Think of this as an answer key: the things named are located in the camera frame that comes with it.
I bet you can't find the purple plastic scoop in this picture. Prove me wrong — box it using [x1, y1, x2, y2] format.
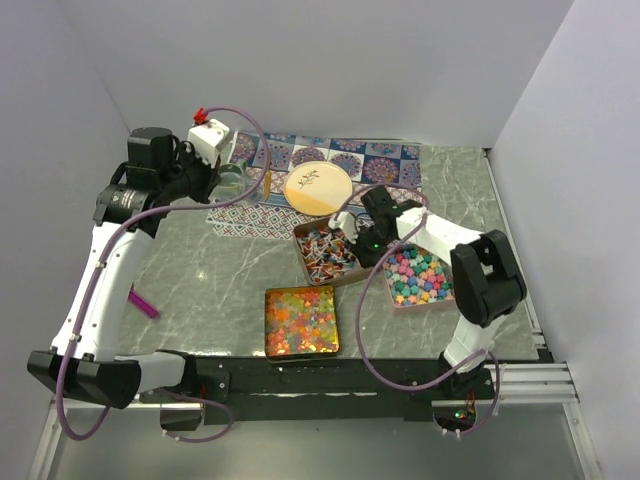
[128, 288, 160, 320]

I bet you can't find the cream and orange plate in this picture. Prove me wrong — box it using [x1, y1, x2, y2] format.
[282, 161, 353, 217]

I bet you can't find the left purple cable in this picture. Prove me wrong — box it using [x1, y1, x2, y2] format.
[51, 104, 274, 444]

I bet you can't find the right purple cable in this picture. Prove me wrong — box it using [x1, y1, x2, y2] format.
[334, 182, 501, 437]

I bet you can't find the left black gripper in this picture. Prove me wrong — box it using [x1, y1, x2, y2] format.
[160, 140, 222, 205]

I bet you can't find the gold knife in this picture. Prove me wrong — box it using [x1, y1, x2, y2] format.
[263, 145, 272, 203]

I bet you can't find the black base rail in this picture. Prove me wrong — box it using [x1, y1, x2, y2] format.
[138, 356, 499, 425]

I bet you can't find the gold tin of gummy stars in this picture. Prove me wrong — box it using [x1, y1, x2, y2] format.
[264, 285, 340, 362]

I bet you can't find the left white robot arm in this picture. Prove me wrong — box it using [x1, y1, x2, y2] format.
[27, 120, 232, 409]

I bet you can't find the tin of pastel star candies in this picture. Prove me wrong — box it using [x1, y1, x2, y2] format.
[383, 245, 455, 311]

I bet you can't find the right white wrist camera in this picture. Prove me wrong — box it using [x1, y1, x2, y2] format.
[328, 211, 359, 244]

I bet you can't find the patterned placemat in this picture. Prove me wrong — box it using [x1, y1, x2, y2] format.
[206, 133, 422, 240]

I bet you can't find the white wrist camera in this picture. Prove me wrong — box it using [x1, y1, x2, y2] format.
[187, 108, 232, 165]
[328, 211, 359, 244]

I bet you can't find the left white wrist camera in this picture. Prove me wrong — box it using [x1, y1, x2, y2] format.
[187, 108, 232, 165]

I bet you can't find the green ceramic mug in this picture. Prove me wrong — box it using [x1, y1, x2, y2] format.
[214, 163, 246, 202]

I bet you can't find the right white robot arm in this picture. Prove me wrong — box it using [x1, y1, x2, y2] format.
[329, 183, 527, 399]

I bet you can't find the purple cable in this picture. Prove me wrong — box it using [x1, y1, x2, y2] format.
[334, 182, 501, 437]
[51, 104, 274, 444]

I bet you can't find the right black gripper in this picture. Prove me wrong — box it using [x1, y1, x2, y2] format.
[345, 225, 395, 271]

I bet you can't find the clear glass jar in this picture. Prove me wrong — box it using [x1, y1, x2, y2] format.
[211, 164, 263, 205]

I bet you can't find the tin of lollipops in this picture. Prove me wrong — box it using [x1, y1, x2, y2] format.
[293, 217, 371, 287]

